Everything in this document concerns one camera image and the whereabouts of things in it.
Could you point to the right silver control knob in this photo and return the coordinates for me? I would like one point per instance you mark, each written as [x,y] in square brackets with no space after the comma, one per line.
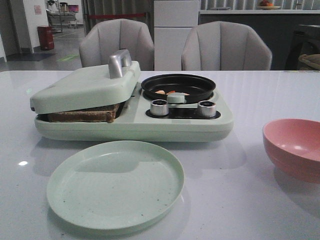
[206,109]

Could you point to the right grey upholstered chair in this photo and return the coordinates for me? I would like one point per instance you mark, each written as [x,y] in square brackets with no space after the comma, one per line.
[225,46]

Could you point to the left silver control knob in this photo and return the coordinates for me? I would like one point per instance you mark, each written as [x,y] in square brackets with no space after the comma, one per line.
[159,107]

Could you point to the fruit plate on counter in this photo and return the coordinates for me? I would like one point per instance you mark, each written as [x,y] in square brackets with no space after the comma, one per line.
[267,5]

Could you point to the left grey upholstered chair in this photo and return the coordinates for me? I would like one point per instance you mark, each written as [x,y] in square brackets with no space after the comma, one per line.
[107,37]

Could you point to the white bread slice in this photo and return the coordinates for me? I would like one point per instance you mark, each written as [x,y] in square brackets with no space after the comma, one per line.
[95,114]

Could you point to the round black frying pan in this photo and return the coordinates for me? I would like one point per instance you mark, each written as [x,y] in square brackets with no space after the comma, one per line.
[199,88]

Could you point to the red trash bin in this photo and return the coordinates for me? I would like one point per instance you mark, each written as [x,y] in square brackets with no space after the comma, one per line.
[45,36]

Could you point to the white refrigerator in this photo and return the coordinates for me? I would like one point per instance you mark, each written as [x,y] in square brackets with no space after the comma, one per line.
[173,20]

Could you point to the orange shrimp pieces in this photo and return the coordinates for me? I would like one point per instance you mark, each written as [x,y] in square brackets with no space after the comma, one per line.
[162,92]

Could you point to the pink plastic bowl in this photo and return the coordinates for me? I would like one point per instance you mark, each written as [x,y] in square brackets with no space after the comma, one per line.
[293,146]

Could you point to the mint green round plate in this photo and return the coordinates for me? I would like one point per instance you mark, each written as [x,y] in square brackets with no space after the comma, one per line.
[117,187]

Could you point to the silver control knob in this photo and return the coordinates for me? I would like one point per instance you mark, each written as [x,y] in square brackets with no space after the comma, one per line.
[206,109]
[159,107]

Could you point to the grey upholstered chair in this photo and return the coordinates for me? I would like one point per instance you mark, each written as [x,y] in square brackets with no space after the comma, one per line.
[225,46]
[107,37]

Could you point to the dark grey kitchen counter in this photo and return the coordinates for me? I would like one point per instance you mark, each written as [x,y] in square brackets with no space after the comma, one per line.
[288,33]

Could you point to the mint green breakfast maker base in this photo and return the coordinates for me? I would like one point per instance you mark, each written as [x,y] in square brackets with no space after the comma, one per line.
[133,123]

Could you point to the mint green sandwich maker lid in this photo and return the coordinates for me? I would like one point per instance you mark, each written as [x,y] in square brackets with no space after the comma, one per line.
[87,87]

